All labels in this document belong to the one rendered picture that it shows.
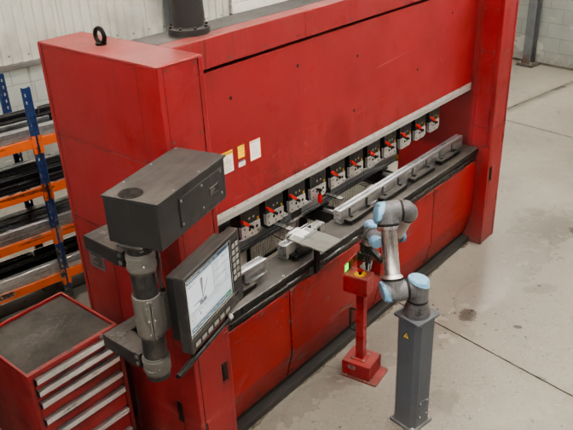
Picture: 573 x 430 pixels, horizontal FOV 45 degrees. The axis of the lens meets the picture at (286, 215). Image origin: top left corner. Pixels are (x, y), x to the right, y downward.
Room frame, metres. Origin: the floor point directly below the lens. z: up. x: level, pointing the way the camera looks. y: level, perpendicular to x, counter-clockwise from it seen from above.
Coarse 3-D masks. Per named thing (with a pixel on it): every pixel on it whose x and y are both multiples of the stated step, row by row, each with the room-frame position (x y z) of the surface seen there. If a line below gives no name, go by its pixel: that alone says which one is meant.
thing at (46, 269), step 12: (72, 240) 4.79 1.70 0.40; (36, 252) 4.62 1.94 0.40; (48, 252) 4.59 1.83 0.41; (72, 252) 4.62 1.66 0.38; (0, 264) 4.45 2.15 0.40; (12, 264) 4.46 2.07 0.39; (24, 264) 4.41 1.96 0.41; (36, 264) 4.47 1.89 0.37; (48, 264) 4.35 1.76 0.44; (72, 264) 4.46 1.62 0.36; (0, 276) 4.30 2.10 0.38; (12, 276) 4.21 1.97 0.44; (24, 276) 4.23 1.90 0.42; (36, 276) 4.28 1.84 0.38; (0, 288) 4.12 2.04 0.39; (12, 288) 4.17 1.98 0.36
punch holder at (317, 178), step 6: (318, 174) 3.77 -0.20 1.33; (324, 174) 3.81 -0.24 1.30; (306, 180) 3.73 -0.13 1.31; (312, 180) 3.73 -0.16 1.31; (318, 180) 3.77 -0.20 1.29; (306, 186) 3.73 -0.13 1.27; (312, 186) 3.73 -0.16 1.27; (318, 186) 3.76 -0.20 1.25; (324, 186) 3.81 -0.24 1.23; (306, 192) 3.73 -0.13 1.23; (312, 192) 3.72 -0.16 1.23; (318, 192) 3.76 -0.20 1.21; (324, 192) 3.81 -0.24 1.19; (306, 198) 3.74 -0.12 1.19; (312, 198) 3.72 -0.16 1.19
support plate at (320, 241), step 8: (320, 232) 3.64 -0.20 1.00; (296, 240) 3.56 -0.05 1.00; (304, 240) 3.56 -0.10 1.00; (312, 240) 3.55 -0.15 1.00; (320, 240) 3.55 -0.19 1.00; (328, 240) 3.54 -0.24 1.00; (336, 240) 3.54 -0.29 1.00; (312, 248) 3.46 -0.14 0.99; (320, 248) 3.45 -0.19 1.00; (328, 248) 3.45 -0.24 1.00
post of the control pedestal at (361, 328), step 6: (360, 300) 3.53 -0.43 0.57; (366, 300) 3.55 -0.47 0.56; (360, 306) 3.53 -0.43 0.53; (366, 306) 3.55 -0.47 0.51; (360, 312) 3.53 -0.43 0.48; (366, 312) 3.55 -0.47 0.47; (360, 318) 3.53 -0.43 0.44; (366, 318) 3.55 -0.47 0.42; (360, 324) 3.53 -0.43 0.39; (366, 324) 3.55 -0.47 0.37; (360, 330) 3.53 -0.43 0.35; (366, 330) 3.55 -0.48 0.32; (360, 336) 3.52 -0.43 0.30; (366, 336) 3.55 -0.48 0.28; (360, 342) 3.52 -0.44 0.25; (366, 342) 3.55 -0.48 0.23; (360, 348) 3.52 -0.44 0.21; (366, 348) 3.56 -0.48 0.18; (360, 354) 3.52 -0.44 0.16
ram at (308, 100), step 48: (432, 0) 4.73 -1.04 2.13; (288, 48) 3.60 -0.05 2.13; (336, 48) 3.91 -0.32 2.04; (384, 48) 4.29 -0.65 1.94; (432, 48) 4.76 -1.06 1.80; (240, 96) 3.31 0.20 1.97; (288, 96) 3.59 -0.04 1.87; (336, 96) 3.91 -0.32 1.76; (384, 96) 4.30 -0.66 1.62; (432, 96) 4.79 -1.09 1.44; (240, 144) 3.29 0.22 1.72; (288, 144) 3.58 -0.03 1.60; (336, 144) 3.91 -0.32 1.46; (240, 192) 3.28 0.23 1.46
